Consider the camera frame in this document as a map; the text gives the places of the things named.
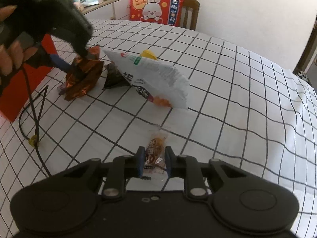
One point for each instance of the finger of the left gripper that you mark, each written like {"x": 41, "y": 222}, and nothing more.
{"x": 57, "y": 62}

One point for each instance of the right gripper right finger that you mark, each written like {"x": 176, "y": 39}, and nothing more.
{"x": 175, "y": 165}

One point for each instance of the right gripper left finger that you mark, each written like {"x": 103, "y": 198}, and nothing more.
{"x": 134, "y": 165}

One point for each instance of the brown small snack pack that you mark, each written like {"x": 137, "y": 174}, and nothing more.
{"x": 154, "y": 167}

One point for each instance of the orange brown snack bag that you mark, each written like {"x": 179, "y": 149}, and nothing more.
{"x": 82, "y": 75}

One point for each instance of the black snack packet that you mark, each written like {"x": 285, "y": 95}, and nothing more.
{"x": 115, "y": 79}

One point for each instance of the white snack bag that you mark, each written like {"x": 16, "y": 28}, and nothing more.
{"x": 158, "y": 82}

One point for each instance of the yellow small snack packet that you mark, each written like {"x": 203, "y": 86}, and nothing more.
{"x": 148, "y": 54}

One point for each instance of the person left hand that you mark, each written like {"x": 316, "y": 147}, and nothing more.
{"x": 13, "y": 57}

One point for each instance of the wooden side cabinet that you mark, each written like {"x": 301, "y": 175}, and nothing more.
{"x": 108, "y": 9}

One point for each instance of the white black grid tablecloth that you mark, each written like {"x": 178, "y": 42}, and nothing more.
{"x": 242, "y": 109}

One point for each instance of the red rabbit cushion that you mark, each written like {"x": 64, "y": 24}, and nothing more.
{"x": 166, "y": 12}

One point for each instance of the dark door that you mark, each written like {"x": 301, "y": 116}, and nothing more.
{"x": 308, "y": 54}

